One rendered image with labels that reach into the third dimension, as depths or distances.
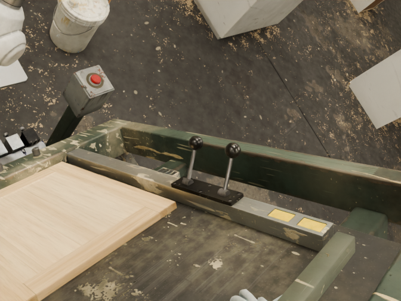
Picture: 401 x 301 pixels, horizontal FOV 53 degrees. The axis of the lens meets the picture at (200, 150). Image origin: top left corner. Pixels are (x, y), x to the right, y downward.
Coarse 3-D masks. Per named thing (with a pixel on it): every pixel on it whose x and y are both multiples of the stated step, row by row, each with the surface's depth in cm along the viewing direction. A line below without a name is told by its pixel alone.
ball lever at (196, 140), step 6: (192, 138) 101; (198, 138) 101; (192, 144) 101; (198, 144) 101; (192, 150) 102; (192, 156) 102; (192, 162) 102; (192, 168) 102; (186, 180) 102; (192, 180) 102
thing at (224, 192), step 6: (228, 144) 94; (234, 144) 93; (228, 150) 93; (234, 150) 93; (240, 150) 94; (228, 156) 94; (234, 156) 93; (228, 168) 94; (228, 174) 94; (228, 180) 94; (222, 192) 94; (228, 192) 94
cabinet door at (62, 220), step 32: (0, 192) 122; (32, 192) 120; (64, 192) 116; (96, 192) 113; (128, 192) 109; (0, 224) 105; (32, 224) 102; (64, 224) 100; (96, 224) 97; (128, 224) 95; (0, 256) 91; (32, 256) 89; (64, 256) 87; (96, 256) 86; (0, 288) 80; (32, 288) 78
